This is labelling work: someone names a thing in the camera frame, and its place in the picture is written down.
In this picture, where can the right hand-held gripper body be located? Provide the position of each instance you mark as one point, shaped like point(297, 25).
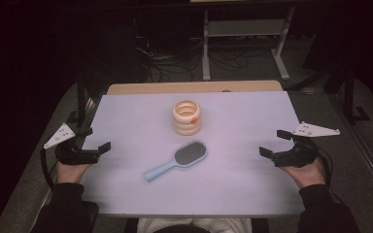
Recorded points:
point(296, 157)

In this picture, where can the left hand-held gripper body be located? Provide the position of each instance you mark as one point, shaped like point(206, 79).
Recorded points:
point(77, 157)

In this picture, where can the person's left hand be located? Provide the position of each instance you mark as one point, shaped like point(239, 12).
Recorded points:
point(71, 173)

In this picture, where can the person's right hand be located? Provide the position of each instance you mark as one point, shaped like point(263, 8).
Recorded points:
point(307, 176)

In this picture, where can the black metal stand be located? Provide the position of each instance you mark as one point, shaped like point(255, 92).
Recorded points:
point(349, 97)
point(81, 100)

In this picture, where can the pale lilac table mat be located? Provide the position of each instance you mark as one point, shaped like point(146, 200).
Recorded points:
point(233, 174)

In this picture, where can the light blue hairbrush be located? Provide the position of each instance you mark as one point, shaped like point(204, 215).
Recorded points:
point(187, 154)

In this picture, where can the cream ringed holder cup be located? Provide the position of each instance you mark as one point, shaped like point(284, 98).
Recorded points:
point(186, 124)

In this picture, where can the white metal shelf stand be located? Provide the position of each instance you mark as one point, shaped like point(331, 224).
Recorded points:
point(239, 28)

